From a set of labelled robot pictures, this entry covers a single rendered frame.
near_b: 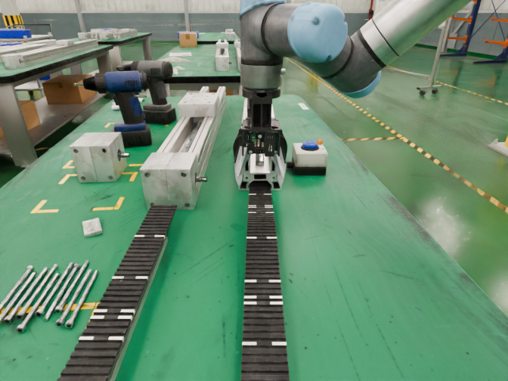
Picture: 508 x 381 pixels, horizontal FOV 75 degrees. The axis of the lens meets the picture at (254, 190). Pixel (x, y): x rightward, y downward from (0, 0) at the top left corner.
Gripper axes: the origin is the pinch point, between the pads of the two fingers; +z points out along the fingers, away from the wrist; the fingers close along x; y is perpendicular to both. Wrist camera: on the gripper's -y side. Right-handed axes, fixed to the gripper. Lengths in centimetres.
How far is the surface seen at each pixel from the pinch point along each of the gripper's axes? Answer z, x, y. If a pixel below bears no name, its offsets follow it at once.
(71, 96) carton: 54, -211, -322
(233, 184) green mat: 4.6, -6.3, -6.9
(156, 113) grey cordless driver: 1, -37, -56
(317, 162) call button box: 1.0, 14.8, -12.1
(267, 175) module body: 0.8, 1.8, -4.1
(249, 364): 1.2, -1.6, 42.0
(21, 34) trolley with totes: -6, -295, -397
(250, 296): 1.0, -1.6, 32.4
